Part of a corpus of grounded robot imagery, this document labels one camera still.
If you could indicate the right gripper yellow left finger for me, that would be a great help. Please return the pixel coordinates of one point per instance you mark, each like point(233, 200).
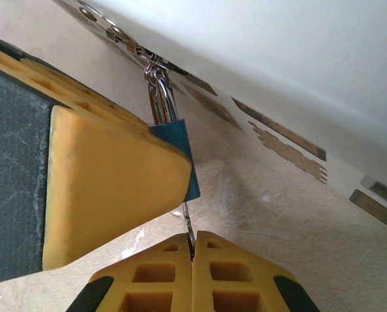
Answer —
point(154, 292)

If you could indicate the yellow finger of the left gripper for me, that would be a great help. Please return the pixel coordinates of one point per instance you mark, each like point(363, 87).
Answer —
point(115, 182)

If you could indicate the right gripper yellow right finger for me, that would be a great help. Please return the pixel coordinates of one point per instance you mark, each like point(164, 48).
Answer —
point(232, 292)

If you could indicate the small silver key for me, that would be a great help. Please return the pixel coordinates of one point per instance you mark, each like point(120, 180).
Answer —
point(187, 221)

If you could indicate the blue padlock with silver shackle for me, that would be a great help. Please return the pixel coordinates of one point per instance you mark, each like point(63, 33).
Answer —
point(180, 133)

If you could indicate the silver metal hasp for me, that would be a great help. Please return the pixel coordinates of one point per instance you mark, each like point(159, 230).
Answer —
point(119, 32)

